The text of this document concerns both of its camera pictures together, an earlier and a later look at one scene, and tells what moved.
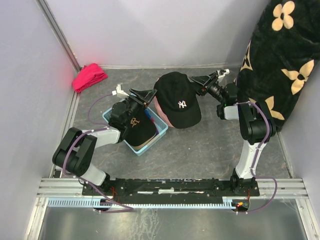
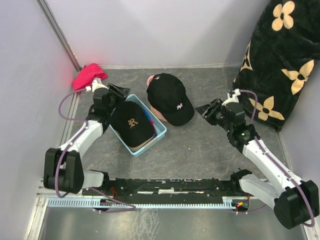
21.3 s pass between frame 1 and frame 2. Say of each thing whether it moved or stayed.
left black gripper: moved
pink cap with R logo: moved
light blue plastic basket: stayed
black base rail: stayed
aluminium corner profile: stayed
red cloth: stayed
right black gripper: moved
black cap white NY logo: moved
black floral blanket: stayed
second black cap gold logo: stayed
